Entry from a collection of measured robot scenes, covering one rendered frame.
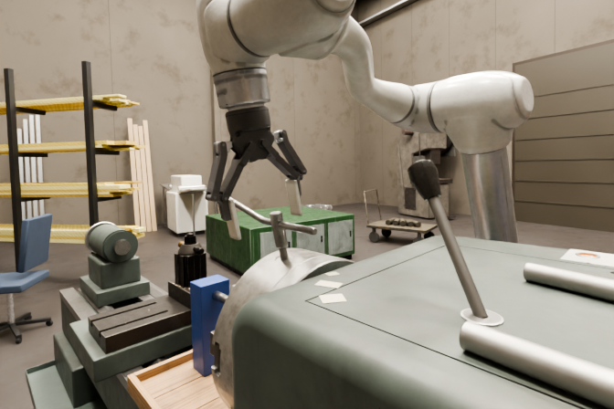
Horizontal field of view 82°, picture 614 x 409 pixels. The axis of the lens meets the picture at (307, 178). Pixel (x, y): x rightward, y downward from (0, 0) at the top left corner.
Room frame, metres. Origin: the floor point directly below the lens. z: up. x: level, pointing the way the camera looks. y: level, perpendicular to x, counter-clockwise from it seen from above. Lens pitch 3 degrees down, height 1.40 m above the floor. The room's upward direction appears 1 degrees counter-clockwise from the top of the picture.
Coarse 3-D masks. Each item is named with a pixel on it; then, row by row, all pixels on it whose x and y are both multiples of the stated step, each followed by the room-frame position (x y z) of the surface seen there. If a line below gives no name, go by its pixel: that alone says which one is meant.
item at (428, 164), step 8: (424, 160) 0.39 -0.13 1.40; (408, 168) 0.40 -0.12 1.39; (416, 168) 0.39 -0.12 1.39; (424, 168) 0.38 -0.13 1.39; (432, 168) 0.38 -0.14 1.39; (408, 176) 0.40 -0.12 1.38; (416, 176) 0.38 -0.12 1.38; (424, 176) 0.38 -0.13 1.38; (432, 176) 0.38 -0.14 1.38; (416, 184) 0.39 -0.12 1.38; (424, 184) 0.38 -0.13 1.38; (432, 184) 0.37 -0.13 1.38; (424, 192) 0.38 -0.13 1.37; (432, 192) 0.37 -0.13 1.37; (440, 192) 0.38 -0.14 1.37; (424, 200) 0.38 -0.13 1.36
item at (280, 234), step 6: (270, 216) 0.60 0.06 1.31; (276, 216) 0.60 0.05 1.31; (270, 222) 0.61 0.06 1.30; (276, 222) 0.60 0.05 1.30; (276, 228) 0.60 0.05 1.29; (282, 228) 0.60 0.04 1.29; (276, 234) 0.60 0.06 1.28; (282, 234) 0.60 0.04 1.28; (276, 240) 0.60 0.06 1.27; (282, 240) 0.60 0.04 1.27; (276, 246) 0.61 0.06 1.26; (282, 246) 0.60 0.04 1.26; (282, 252) 0.61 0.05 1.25; (282, 258) 0.61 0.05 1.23; (288, 258) 0.61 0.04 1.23
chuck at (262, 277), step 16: (272, 256) 0.63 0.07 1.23; (304, 256) 0.62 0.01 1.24; (320, 256) 0.62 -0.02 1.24; (256, 272) 0.60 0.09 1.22; (272, 272) 0.58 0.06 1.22; (288, 272) 0.56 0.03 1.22; (240, 288) 0.58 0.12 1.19; (256, 288) 0.56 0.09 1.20; (272, 288) 0.54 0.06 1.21; (224, 304) 0.58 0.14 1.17; (240, 304) 0.55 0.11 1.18; (224, 320) 0.56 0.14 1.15; (224, 336) 0.54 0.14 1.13; (224, 352) 0.53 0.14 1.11; (224, 368) 0.53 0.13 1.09; (224, 384) 0.53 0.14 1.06; (224, 400) 0.56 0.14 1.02
